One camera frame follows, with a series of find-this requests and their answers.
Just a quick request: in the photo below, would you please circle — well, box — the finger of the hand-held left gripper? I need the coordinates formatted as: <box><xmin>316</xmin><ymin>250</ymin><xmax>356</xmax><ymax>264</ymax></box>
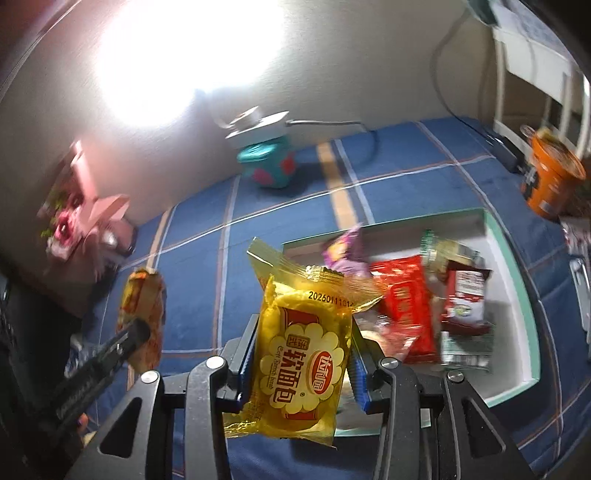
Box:
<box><xmin>108</xmin><ymin>318</ymin><xmax>152</xmax><ymax>365</ymax></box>

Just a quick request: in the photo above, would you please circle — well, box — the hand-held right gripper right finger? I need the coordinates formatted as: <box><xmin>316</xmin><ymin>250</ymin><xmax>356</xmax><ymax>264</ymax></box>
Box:
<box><xmin>348</xmin><ymin>330</ymin><xmax>541</xmax><ymax>480</ymax></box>

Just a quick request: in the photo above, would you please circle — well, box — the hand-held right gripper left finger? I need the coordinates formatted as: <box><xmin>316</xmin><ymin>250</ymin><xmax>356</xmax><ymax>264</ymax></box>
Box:
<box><xmin>65</xmin><ymin>314</ymin><xmax>259</xmax><ymax>480</ymax></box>

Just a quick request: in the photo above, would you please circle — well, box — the orange snack packet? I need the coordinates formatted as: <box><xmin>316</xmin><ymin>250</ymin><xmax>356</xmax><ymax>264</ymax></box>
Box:
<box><xmin>120</xmin><ymin>267</ymin><xmax>168</xmax><ymax>372</ymax></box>

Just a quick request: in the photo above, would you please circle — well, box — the yellow bread packet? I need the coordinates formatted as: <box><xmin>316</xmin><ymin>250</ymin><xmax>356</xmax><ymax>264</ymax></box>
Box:
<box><xmin>223</xmin><ymin>237</ymin><xmax>384</xmax><ymax>448</ymax></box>

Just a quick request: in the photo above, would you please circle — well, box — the red gold-print snack packet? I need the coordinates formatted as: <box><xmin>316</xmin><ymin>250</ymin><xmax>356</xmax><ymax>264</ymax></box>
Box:
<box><xmin>369</xmin><ymin>255</ymin><xmax>439</xmax><ymax>365</ymax></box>

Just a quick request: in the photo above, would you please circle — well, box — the light green snack packet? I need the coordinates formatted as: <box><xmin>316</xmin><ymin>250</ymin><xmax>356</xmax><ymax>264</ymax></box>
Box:
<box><xmin>438</xmin><ymin>330</ymin><xmax>494</xmax><ymax>371</ymax></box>

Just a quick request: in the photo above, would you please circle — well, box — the purple snack packet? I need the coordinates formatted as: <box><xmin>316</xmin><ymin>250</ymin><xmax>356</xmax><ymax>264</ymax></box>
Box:
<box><xmin>322</xmin><ymin>224</ymin><xmax>372</xmax><ymax>278</ymax></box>

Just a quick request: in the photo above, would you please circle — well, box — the dark red snack packet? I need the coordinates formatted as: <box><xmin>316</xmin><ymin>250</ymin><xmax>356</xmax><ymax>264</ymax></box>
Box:
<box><xmin>441</xmin><ymin>257</ymin><xmax>494</xmax><ymax>334</ymax></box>

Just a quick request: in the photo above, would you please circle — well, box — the clear green-edged cookie packet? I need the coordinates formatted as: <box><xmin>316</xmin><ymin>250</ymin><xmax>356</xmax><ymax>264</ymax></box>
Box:
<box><xmin>419</xmin><ymin>229</ymin><xmax>483</xmax><ymax>278</ymax></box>

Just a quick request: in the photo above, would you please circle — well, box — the white tray with teal rim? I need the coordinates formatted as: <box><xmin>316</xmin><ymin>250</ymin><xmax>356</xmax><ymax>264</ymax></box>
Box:
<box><xmin>281</xmin><ymin>208</ymin><xmax>541</xmax><ymax>437</ymax></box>

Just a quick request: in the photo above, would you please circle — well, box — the teal tin box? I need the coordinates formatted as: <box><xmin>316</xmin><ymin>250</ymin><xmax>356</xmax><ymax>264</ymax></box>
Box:
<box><xmin>236</xmin><ymin>136</ymin><xmax>297</xmax><ymax>190</ymax></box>

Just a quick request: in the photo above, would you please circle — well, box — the grey metal object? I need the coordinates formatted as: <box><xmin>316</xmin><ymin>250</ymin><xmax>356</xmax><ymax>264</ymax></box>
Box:
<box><xmin>570</xmin><ymin>256</ymin><xmax>591</xmax><ymax>333</ymax></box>

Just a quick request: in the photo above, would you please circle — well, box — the white red-print paper packet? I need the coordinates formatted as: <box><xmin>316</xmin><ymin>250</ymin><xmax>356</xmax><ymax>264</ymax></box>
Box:
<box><xmin>560</xmin><ymin>215</ymin><xmax>591</xmax><ymax>254</ymax></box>

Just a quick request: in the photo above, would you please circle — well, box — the black power adapter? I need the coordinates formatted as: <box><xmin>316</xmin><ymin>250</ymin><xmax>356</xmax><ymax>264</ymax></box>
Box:
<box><xmin>485</xmin><ymin>131</ymin><xmax>527</xmax><ymax>174</ymax></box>

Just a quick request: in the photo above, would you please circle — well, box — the orange instant noodle cup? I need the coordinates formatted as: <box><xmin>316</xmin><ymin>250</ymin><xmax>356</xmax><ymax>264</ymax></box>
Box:
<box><xmin>521</xmin><ymin>124</ymin><xmax>587</xmax><ymax>220</ymax></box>

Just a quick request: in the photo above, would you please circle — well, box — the white rack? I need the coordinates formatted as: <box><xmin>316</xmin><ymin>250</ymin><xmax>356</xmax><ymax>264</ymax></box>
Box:
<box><xmin>492</xmin><ymin>0</ymin><xmax>591</xmax><ymax>153</ymax></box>

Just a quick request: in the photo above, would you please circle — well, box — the grey lamp cable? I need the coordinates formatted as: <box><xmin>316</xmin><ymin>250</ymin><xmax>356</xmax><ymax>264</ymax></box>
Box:
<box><xmin>286</xmin><ymin>119</ymin><xmax>379</xmax><ymax>162</ymax></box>

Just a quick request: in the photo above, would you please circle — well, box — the black cable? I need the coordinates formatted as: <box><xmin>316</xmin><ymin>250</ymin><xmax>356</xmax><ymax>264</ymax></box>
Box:
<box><xmin>430</xmin><ymin>9</ymin><xmax>495</xmax><ymax>139</ymax></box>

